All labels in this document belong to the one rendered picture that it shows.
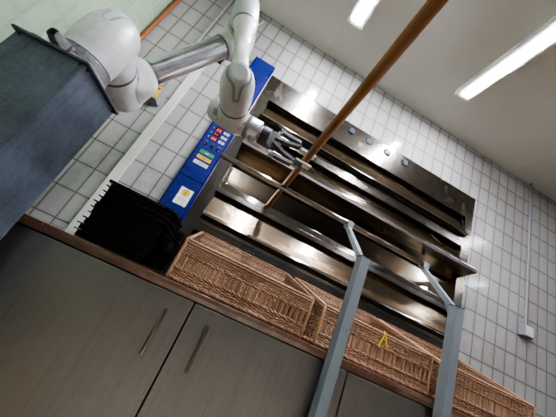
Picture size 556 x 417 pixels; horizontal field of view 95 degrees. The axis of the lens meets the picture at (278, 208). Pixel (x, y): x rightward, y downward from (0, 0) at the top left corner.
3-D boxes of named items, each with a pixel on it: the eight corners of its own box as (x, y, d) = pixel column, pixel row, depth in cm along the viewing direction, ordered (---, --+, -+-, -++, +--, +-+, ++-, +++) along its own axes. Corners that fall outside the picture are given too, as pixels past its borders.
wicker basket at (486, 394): (364, 364, 148) (376, 317, 158) (440, 400, 156) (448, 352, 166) (436, 400, 103) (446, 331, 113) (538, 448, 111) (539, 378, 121)
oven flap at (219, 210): (200, 217, 145) (216, 194, 158) (447, 341, 169) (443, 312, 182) (202, 213, 141) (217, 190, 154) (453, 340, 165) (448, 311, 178)
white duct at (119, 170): (26, 282, 115) (246, 2, 199) (36, 286, 116) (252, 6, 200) (22, 282, 114) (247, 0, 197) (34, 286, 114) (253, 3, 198)
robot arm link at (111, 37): (46, 24, 72) (97, -17, 80) (72, 71, 89) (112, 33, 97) (103, 58, 75) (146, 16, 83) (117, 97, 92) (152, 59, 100)
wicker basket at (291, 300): (174, 277, 132) (201, 230, 142) (270, 321, 140) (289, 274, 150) (161, 275, 87) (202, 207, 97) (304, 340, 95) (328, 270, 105)
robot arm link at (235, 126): (238, 143, 101) (242, 125, 89) (203, 124, 100) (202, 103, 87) (250, 123, 105) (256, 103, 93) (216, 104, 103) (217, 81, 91)
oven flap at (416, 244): (242, 141, 149) (234, 161, 165) (476, 273, 173) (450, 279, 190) (243, 139, 150) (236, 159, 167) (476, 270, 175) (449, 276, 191)
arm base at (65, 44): (13, 18, 66) (29, 6, 68) (62, 83, 87) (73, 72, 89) (79, 51, 67) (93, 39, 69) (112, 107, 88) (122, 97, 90)
